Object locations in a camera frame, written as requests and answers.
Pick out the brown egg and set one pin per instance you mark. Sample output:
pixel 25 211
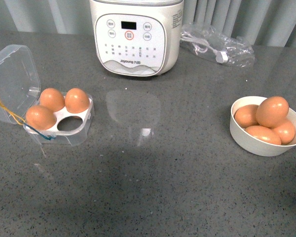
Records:
pixel 272 111

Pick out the clear plastic egg box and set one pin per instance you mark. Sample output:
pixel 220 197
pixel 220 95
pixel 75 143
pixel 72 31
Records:
pixel 20 89

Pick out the brown egg box back-right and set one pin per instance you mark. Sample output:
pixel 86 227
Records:
pixel 76 101

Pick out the brown egg bowl left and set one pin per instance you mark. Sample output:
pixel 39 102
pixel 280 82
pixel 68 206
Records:
pixel 246 116

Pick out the brown egg bowl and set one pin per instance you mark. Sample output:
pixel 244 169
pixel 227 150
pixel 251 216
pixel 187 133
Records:
pixel 264 134
pixel 286 131
pixel 246 116

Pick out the brown egg box back-left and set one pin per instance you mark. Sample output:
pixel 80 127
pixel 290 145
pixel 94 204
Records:
pixel 52 99

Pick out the brown egg box front-left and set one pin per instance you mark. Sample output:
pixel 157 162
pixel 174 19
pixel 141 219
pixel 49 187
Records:
pixel 40 117

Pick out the brown egg bowl front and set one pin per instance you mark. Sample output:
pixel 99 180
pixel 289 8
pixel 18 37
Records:
pixel 264 134

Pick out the brown egg bowl right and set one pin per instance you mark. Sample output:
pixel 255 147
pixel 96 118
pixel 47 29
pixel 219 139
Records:
pixel 286 131

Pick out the white Joyoung blender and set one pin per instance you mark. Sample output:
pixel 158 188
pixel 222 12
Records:
pixel 139 38

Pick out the clear plastic bag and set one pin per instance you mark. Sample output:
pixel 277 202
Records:
pixel 204 41

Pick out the white round bowl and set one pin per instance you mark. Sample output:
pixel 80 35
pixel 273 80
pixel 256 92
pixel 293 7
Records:
pixel 250 143

